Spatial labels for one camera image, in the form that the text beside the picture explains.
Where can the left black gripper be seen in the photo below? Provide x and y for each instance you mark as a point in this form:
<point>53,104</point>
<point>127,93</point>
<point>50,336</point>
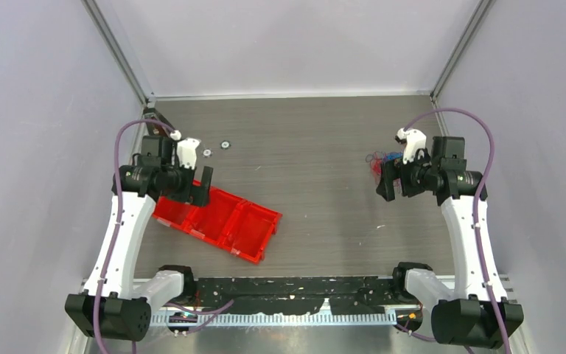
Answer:
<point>200,193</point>

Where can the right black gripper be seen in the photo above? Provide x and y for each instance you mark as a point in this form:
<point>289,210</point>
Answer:
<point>392,169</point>

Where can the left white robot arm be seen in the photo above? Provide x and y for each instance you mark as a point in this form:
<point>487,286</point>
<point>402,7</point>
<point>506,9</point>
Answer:
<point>110,306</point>

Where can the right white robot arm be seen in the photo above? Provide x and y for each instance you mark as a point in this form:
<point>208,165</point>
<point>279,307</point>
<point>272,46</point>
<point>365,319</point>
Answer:
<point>476,312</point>

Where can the small silver gear left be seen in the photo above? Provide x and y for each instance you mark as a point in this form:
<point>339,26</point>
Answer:
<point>207,152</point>

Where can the small silver gear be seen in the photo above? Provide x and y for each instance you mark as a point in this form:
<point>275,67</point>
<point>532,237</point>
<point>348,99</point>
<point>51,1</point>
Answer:
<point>225,144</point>
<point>207,152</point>

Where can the small silver gear right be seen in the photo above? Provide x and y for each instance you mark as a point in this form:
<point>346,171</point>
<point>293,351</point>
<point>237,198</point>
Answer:
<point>225,144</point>

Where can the red three-compartment bin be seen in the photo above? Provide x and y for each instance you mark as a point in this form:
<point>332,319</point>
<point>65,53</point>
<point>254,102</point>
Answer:
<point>229,222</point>

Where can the black wedge stand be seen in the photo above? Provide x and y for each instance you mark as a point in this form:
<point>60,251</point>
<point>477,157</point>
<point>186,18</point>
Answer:
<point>157,124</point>

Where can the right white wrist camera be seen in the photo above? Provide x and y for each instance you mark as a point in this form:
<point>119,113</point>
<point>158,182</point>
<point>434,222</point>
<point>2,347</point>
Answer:
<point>413,141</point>

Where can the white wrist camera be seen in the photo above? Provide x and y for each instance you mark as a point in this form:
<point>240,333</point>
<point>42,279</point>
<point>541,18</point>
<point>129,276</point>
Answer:
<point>413,141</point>
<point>185,150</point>

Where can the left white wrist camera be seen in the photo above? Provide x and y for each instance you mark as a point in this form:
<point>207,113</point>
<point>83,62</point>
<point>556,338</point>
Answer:
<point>185,150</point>

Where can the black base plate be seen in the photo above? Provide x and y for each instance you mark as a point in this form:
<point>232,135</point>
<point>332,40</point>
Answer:
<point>295,295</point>

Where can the slotted cable duct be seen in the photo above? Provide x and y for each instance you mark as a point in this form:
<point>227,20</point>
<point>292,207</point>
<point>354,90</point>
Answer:
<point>165,319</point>

